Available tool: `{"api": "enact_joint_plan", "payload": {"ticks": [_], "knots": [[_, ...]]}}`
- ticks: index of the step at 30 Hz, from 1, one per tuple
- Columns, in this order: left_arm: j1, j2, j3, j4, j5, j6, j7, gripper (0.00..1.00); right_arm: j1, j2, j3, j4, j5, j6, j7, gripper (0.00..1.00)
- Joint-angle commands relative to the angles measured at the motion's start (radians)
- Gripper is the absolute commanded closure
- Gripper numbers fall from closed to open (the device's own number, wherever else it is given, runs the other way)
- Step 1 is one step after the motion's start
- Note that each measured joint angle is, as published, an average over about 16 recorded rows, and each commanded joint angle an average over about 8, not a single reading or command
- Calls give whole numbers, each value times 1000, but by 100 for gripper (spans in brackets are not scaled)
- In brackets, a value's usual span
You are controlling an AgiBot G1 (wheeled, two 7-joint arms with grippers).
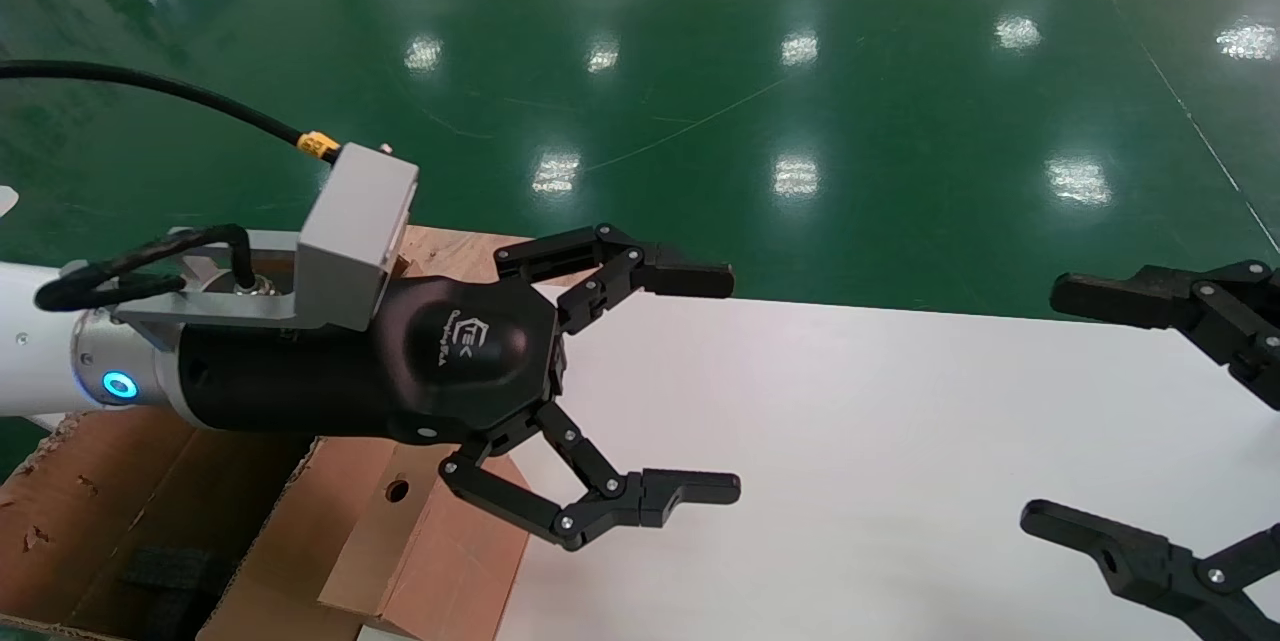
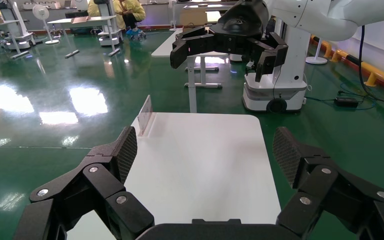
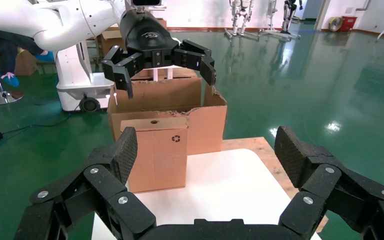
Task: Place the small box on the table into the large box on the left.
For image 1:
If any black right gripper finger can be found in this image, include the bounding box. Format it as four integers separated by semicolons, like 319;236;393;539
1049;259;1280;412
1019;498;1280;641

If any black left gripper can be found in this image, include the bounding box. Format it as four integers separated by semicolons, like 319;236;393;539
165;223;743;553

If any small cardboard box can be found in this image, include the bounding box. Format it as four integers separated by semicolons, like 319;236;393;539
318;441;533;641

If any large open cardboard box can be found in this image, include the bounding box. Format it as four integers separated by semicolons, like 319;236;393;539
0;407;399;641

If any wooden pallet board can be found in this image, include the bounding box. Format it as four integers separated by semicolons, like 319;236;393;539
398;225;603;288

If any black foam pad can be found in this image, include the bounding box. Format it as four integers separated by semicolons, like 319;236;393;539
120;545;243;641

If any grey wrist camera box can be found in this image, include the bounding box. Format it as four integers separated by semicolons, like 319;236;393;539
294;142;421;333

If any silver camera mounting bracket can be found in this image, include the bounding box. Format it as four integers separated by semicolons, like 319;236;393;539
110;229;303;354

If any black sheathed cable loop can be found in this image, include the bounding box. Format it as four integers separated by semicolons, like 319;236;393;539
34;224;281;314

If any thin black camera cable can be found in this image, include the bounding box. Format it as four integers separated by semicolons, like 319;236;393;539
0;60;343;165

